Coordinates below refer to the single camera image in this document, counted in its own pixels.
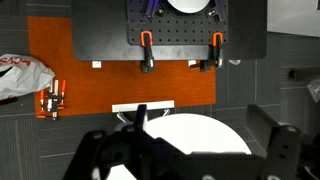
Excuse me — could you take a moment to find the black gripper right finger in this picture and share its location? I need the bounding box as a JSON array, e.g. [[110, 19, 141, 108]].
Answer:
[[245, 104, 303, 180]]

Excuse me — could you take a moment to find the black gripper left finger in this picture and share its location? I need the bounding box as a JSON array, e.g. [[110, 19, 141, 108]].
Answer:
[[63, 104, 158, 180]]

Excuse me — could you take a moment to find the grey crumpled plastic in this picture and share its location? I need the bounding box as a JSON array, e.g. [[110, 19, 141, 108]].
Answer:
[[306, 78, 320, 103]]

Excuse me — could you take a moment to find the white plastic scrap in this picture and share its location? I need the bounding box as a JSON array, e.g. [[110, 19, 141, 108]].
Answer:
[[228, 58, 242, 67]]

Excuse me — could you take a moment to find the black perforated pegboard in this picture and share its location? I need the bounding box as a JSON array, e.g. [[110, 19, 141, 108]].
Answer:
[[126, 0, 230, 46]]

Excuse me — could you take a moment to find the white flat panel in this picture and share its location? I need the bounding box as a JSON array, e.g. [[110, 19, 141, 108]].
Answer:
[[266, 0, 320, 38]]

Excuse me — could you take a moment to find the white round disc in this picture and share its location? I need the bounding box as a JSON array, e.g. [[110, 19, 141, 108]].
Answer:
[[165, 0, 212, 15]]

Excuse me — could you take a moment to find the white crumpled plastic bag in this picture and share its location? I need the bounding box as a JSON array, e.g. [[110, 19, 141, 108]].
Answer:
[[0, 53, 56, 101]]

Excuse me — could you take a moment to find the black clamp orange handle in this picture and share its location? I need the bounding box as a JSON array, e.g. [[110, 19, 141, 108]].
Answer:
[[139, 30, 156, 74], [211, 31, 225, 70]]

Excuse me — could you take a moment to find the black upright post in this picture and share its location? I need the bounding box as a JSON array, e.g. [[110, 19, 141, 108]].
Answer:
[[199, 59, 213, 73]]

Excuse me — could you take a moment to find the blue metal bracket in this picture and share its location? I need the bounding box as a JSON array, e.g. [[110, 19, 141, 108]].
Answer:
[[144, 0, 162, 19], [211, 0, 229, 22]]

